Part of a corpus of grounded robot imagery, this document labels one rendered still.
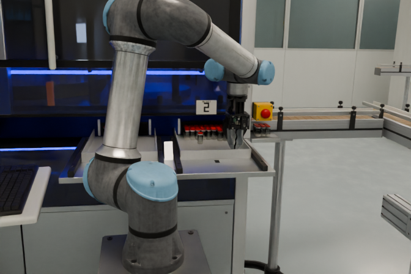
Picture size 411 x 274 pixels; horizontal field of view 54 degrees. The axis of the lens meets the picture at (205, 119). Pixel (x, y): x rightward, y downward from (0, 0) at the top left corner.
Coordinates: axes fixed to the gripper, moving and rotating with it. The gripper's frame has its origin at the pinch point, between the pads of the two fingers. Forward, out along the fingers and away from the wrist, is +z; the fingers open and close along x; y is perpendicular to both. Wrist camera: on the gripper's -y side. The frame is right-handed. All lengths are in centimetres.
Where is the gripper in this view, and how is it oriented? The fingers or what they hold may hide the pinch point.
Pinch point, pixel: (233, 147)
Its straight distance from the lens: 148.0
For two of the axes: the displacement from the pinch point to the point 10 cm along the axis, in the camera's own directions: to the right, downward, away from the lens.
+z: -0.2, 9.7, 2.2
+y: 1.4, 2.2, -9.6
